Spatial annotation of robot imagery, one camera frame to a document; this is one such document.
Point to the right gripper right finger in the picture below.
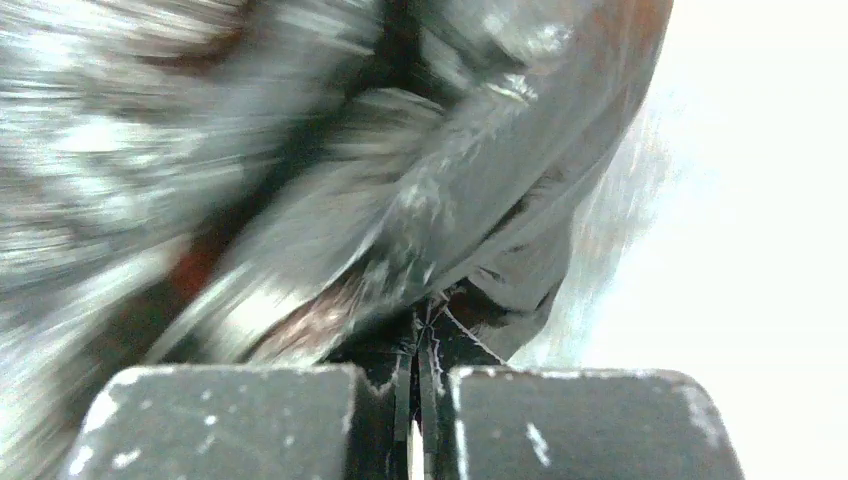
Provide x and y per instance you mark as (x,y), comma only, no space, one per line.
(481,419)

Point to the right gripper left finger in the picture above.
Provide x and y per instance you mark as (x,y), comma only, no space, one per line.
(333,421)

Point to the black trash bag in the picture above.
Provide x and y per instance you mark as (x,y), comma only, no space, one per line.
(263,181)

